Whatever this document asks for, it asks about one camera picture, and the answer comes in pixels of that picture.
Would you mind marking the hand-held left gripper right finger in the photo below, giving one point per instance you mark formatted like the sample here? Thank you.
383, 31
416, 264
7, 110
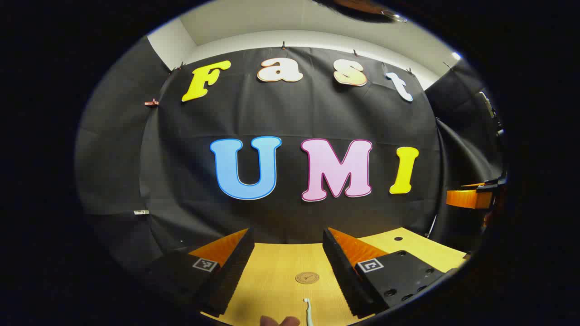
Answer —
344, 276

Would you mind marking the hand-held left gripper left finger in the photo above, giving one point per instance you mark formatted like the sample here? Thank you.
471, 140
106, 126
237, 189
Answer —
235, 271

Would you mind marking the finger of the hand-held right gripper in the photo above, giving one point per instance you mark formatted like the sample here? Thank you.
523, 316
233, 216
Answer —
495, 183
469, 199

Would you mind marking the round brown coaster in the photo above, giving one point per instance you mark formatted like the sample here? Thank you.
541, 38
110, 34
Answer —
307, 277

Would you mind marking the pale green toothbrush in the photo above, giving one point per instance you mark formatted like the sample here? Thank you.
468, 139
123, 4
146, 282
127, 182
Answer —
308, 312

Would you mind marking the wooden desktop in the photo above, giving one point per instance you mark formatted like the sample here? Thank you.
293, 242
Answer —
281, 280

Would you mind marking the black backdrop cloth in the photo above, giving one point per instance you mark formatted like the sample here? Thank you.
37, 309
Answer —
294, 113

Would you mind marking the red backdrop clip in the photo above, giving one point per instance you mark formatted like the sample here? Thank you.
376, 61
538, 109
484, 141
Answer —
152, 103

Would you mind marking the dark round ceiling fixture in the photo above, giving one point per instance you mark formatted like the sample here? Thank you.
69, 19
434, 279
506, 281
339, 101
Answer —
362, 10

